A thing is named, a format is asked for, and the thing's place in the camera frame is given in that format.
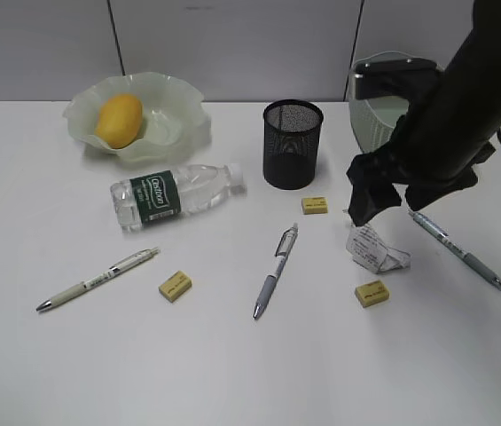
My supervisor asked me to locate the clear plastic water bottle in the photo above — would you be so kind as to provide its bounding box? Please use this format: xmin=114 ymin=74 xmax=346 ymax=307
xmin=110 ymin=163 xmax=245 ymax=232

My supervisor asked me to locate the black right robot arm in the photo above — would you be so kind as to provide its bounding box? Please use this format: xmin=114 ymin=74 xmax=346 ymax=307
xmin=347 ymin=1 xmax=501 ymax=226

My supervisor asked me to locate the yellow eraser near holder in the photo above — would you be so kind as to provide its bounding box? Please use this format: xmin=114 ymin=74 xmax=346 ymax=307
xmin=301 ymin=197 xmax=328 ymax=215

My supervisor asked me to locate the pale green woven basket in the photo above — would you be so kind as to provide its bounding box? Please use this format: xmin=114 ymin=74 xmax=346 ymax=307
xmin=348 ymin=51 xmax=413 ymax=153

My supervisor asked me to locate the beige ballpoint pen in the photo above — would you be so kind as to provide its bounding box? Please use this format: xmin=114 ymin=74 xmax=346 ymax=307
xmin=35 ymin=248 xmax=160 ymax=313

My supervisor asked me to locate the blue grey ballpoint pen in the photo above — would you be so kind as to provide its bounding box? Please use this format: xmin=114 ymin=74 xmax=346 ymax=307
xmin=408 ymin=210 xmax=501 ymax=291

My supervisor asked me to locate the yellow eraser right front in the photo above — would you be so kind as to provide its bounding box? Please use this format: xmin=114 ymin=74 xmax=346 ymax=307
xmin=355 ymin=280 xmax=390 ymax=308

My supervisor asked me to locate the pale green wavy glass plate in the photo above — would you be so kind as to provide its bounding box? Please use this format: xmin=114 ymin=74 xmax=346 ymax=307
xmin=63 ymin=72 xmax=211 ymax=165

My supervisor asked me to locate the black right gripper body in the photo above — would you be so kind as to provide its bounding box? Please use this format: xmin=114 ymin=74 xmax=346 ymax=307
xmin=347 ymin=113 xmax=497 ymax=202

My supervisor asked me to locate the yellow eraser left front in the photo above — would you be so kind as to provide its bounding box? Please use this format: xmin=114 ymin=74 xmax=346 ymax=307
xmin=159 ymin=271 xmax=192 ymax=303

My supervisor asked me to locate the white waste paper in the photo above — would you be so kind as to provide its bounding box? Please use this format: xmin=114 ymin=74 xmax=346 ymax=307
xmin=346 ymin=224 xmax=411 ymax=274

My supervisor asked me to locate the black mesh pen holder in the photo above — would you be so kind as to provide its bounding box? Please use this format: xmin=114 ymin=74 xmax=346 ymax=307
xmin=262 ymin=99 xmax=324 ymax=190

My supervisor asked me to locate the purple grey ballpoint pen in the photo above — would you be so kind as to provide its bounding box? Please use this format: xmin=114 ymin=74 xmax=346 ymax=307
xmin=253 ymin=223 xmax=299 ymax=320

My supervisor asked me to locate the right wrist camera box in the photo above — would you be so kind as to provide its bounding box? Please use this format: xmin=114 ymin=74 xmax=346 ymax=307
xmin=349 ymin=58 xmax=442 ymax=102

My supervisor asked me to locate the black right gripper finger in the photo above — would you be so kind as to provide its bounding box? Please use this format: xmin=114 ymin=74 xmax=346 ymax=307
xmin=348 ymin=181 xmax=402 ymax=226
xmin=404 ymin=170 xmax=478 ymax=211

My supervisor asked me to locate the yellow mango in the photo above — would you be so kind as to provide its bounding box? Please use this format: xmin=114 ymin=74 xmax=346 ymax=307
xmin=95 ymin=93 xmax=143 ymax=149

